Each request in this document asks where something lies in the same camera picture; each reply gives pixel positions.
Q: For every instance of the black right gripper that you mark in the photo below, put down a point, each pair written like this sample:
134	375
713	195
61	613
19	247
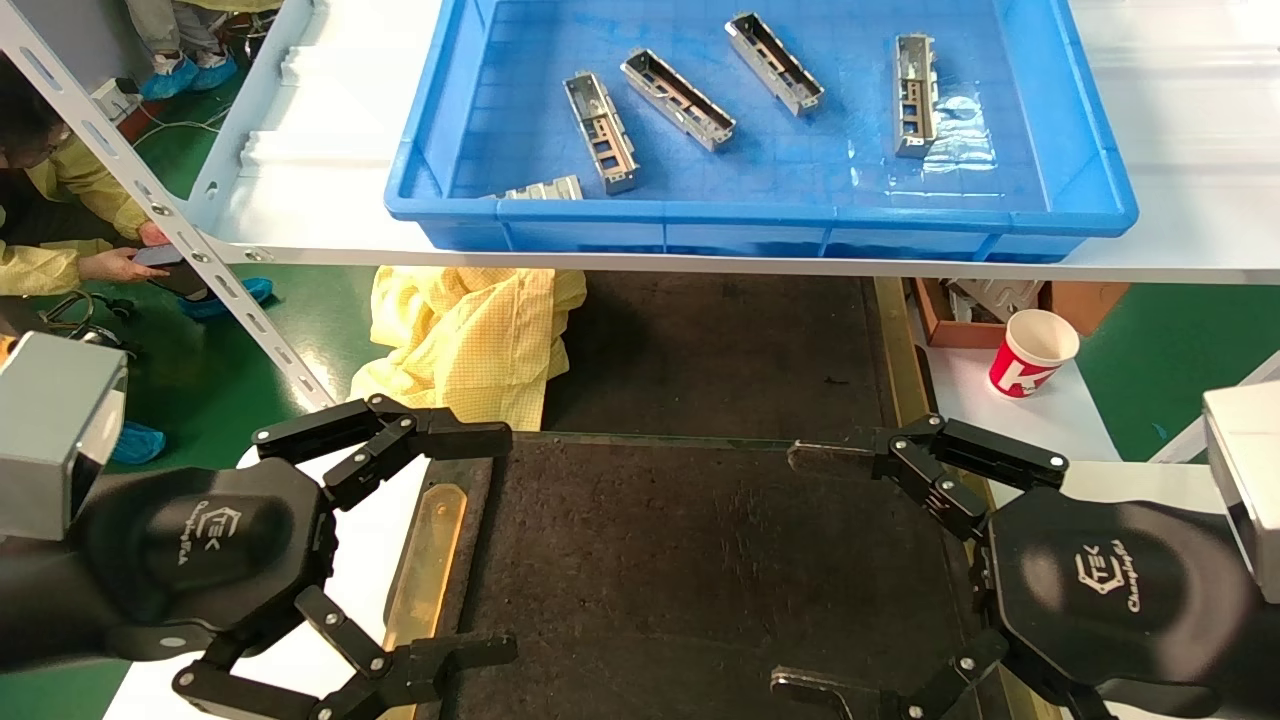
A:
1110	590

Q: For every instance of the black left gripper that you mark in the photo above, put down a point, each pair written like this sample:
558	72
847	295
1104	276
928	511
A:
200	540

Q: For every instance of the silver metal bracket part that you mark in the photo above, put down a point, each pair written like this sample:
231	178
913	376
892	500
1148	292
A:
603	135
545	189
775	63
680	100
915	95

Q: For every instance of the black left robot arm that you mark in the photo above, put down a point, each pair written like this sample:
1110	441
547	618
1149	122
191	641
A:
40	610

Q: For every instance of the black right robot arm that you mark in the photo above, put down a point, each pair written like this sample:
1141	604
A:
1262	660

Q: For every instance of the white low platform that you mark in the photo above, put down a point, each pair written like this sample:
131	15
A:
1050	425

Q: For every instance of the red and white paper cup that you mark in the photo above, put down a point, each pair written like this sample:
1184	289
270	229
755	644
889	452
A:
1030	360

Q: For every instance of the yellow checked garment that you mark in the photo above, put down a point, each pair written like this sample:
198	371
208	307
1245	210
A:
470	340

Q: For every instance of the pile of metal scrap parts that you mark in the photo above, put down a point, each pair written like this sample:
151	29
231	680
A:
990	298

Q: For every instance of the brown cardboard box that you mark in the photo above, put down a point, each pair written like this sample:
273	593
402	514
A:
1085	300

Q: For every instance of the blue shoe cover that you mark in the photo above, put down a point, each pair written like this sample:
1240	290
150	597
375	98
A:
230	297
138	442

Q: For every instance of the dark smooth mat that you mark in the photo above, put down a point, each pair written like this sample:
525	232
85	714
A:
720	350

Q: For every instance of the blue plastic bin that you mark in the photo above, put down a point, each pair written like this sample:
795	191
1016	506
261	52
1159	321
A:
800	215

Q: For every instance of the white shelf board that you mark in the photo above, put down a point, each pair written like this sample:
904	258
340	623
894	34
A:
320	170

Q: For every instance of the dark smartphone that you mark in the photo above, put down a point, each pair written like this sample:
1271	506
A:
160	255

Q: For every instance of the black stool with chrome base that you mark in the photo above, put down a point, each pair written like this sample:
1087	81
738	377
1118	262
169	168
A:
85	320

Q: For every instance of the clear plastic film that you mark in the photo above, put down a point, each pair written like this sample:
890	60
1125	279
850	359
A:
965	140

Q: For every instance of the crouching person in yellow coat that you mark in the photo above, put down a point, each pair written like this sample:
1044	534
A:
70	190

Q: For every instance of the white power strip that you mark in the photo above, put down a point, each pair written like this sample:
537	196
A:
115	100

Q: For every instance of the standing person with shoe covers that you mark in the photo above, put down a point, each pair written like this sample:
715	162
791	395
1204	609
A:
180	40

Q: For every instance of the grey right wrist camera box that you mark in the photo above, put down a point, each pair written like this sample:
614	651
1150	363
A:
1250	470

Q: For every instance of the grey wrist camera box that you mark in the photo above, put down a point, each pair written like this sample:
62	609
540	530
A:
50	430
1250	470

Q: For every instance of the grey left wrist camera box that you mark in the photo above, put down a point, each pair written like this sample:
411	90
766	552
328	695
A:
50	430

